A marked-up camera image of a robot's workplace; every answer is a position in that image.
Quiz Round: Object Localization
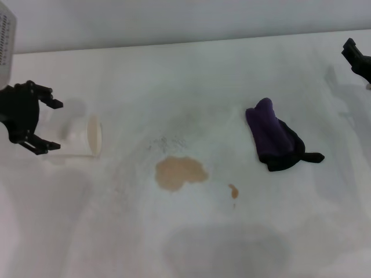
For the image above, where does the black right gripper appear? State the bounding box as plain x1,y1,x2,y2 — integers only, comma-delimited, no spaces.
341,37,371,85

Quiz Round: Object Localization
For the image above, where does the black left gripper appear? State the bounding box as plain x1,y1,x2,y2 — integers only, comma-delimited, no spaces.
0,80,64,156

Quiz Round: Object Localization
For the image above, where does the white paper cup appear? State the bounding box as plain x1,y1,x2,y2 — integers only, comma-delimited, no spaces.
59,114,103,159

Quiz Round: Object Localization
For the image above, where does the purple rag with black edge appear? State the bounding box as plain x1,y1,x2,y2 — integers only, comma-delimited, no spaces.
245,97,326,173

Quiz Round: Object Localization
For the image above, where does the large brown water stain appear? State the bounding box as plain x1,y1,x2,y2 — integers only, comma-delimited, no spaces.
155,156,210,193

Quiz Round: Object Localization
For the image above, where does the small brown water stain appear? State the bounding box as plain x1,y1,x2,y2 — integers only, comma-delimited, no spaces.
227,183,240,200

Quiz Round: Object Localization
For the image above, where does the white vented left wrist camera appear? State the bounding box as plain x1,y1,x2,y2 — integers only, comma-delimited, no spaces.
0,0,19,89

